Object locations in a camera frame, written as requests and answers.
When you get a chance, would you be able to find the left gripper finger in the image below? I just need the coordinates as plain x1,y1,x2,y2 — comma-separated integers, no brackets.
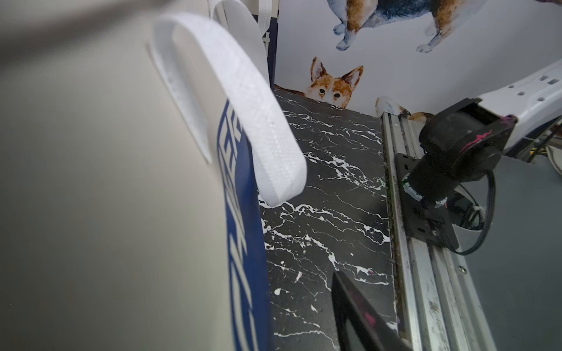
332,271,411,350

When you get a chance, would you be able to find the blue white bag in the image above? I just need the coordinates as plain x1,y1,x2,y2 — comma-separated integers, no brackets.
1,1,307,350
248,0,279,89

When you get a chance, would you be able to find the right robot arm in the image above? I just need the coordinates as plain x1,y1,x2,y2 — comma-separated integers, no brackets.
401,61,561,207

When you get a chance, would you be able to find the aluminium frame rail front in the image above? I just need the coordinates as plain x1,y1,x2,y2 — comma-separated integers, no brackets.
381,113,496,350

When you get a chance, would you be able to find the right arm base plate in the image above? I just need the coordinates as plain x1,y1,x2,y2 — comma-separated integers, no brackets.
395,154,459,250

